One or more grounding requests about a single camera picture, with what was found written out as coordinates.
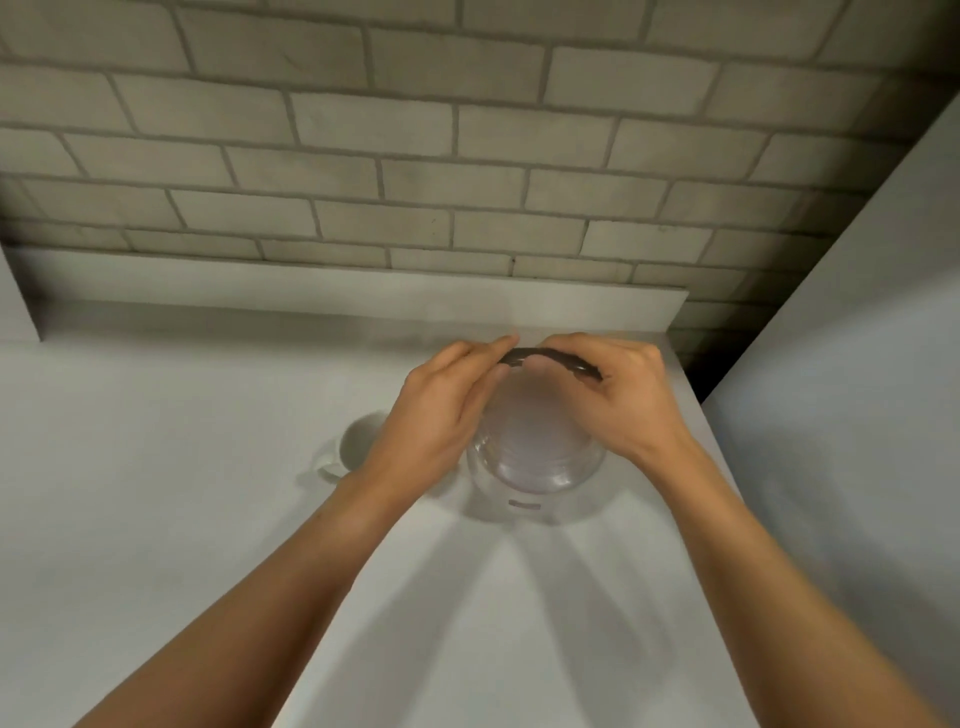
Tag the white ceramic cup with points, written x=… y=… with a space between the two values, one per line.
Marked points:
x=358 y=442

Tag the clear glass jar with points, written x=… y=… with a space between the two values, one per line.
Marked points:
x=536 y=450

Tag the white cabinet side panel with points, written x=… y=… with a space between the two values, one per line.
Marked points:
x=847 y=420

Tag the person's left hand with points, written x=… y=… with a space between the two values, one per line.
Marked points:
x=420 y=420

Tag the person's right thumb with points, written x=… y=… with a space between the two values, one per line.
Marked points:
x=594 y=409

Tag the person's left thumb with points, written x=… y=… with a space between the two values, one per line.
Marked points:
x=484 y=394

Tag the person's right forearm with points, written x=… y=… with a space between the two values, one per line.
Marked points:
x=765 y=592

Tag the person's left forearm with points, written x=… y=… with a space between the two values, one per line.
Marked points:
x=262 y=607

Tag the person's right hand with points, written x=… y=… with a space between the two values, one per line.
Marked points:
x=637 y=405

